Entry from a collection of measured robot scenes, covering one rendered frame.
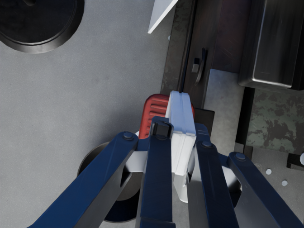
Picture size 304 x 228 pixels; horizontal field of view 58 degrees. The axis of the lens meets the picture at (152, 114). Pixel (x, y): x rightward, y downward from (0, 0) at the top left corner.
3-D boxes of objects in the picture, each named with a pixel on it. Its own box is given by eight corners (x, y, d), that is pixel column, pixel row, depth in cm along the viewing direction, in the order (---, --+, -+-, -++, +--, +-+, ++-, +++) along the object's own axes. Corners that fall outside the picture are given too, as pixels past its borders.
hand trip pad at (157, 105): (179, 152, 39) (187, 160, 31) (138, 144, 39) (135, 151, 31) (188, 103, 39) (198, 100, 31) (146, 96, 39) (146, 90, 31)
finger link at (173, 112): (173, 174, 17) (161, 172, 17) (172, 124, 23) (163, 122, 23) (184, 133, 16) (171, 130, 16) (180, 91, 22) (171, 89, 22)
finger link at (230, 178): (195, 162, 15) (250, 173, 15) (189, 121, 19) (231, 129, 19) (188, 184, 15) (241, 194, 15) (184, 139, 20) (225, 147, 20)
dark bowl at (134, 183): (150, 222, 107) (150, 230, 100) (74, 209, 106) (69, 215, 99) (164, 146, 107) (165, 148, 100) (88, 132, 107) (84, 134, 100)
